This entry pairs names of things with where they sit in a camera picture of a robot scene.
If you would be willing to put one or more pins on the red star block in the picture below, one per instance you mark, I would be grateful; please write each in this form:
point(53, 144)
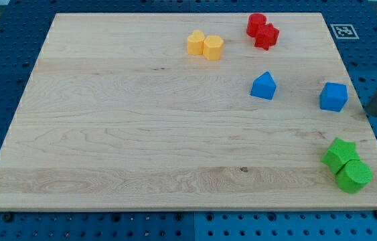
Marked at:
point(266, 36)

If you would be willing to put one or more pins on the light wooden board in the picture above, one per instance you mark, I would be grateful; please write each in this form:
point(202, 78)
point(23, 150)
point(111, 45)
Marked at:
point(116, 116)

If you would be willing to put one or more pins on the white fiducial marker tag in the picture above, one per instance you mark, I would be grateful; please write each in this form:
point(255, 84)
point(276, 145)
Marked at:
point(344, 31)

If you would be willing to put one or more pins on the blue cube block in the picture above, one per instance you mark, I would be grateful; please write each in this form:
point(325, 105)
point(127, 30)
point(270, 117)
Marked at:
point(333, 97)

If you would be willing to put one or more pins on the yellow heart block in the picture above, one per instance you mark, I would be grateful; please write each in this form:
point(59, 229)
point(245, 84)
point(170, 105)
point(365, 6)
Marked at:
point(195, 42)

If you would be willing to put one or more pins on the black board stop bolt left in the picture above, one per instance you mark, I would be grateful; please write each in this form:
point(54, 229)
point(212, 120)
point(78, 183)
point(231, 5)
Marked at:
point(8, 217)

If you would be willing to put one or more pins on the yellow hexagon block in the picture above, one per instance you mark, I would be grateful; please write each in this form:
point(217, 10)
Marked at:
point(213, 45)

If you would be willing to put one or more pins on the red cylinder block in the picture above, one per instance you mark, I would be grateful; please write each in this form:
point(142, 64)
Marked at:
point(254, 21)

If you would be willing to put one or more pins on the green cylinder block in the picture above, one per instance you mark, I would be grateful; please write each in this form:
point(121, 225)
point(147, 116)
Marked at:
point(353, 176)

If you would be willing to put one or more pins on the green star block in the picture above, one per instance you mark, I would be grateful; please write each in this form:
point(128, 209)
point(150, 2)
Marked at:
point(338, 154)

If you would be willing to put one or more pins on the blue triangle block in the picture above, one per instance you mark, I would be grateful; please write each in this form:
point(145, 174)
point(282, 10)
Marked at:
point(264, 86)

